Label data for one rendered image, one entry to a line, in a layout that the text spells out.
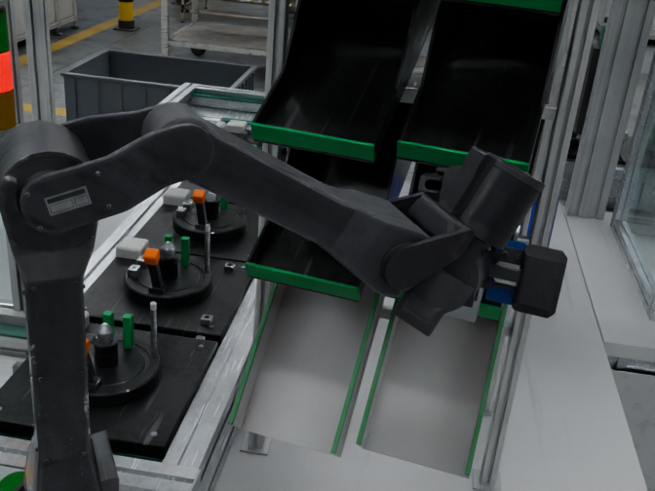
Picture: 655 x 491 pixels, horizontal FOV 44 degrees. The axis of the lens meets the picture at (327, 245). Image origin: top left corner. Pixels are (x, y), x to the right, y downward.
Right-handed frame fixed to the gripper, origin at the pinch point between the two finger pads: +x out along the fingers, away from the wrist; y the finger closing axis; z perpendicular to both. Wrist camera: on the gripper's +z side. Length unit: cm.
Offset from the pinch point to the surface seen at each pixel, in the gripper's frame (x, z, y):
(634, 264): 102, -4, -26
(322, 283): 2.6, -6.4, 14.6
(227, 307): 36, -20, 38
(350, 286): 2.4, -5.9, 11.4
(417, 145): -0.5, 10.0, 6.9
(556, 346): 69, -19, -13
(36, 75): 101, 11, 125
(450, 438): 12.7, -22.5, -1.7
